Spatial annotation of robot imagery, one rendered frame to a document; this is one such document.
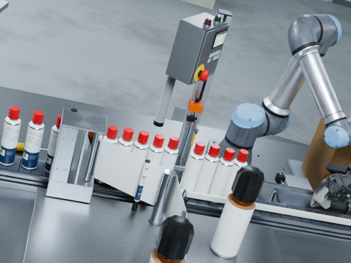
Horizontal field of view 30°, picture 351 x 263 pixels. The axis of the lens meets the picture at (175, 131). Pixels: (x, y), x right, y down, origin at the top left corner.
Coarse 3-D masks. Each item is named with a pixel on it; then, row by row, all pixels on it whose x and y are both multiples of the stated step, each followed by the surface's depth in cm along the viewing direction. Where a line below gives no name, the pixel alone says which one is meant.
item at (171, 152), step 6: (174, 138) 217; (168, 144) 218; (174, 144) 217; (168, 150) 217; (174, 150) 218; (162, 156) 219; (168, 156) 218; (174, 156) 218; (162, 162) 220; (168, 162) 219; (174, 162) 220; (168, 168) 220
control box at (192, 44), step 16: (192, 16) 208; (208, 16) 212; (192, 32) 201; (208, 32) 200; (176, 48) 205; (192, 48) 203; (208, 48) 205; (176, 64) 207; (192, 64) 204; (208, 64) 212; (192, 80) 207
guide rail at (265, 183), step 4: (176, 168) 226; (180, 168) 226; (184, 168) 227; (264, 184) 232; (268, 184) 233; (272, 184) 233; (276, 184) 234; (280, 184) 234; (280, 188) 234; (284, 188) 234; (288, 188) 234; (292, 188) 234; (296, 188) 235; (300, 188) 235; (300, 192) 235; (304, 192) 235; (308, 192) 236; (312, 192) 236
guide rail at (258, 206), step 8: (192, 192) 223; (208, 200) 225; (216, 200) 225; (224, 200) 225; (256, 208) 228; (264, 208) 228; (272, 208) 229; (280, 208) 229; (288, 208) 231; (304, 216) 231; (312, 216) 232; (320, 216) 232; (328, 216) 233; (344, 224) 235
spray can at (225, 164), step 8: (232, 152) 219; (224, 160) 221; (216, 168) 224; (224, 168) 221; (216, 176) 223; (224, 176) 222; (216, 184) 224; (224, 184) 224; (208, 192) 228; (216, 192) 225
